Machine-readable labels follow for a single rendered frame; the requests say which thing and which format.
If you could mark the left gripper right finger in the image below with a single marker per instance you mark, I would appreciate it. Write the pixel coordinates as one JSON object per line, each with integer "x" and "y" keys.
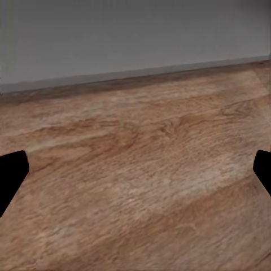
{"x": 262, "y": 168}

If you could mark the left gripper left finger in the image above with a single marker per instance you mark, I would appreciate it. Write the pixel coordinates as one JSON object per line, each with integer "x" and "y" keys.
{"x": 14, "y": 168}

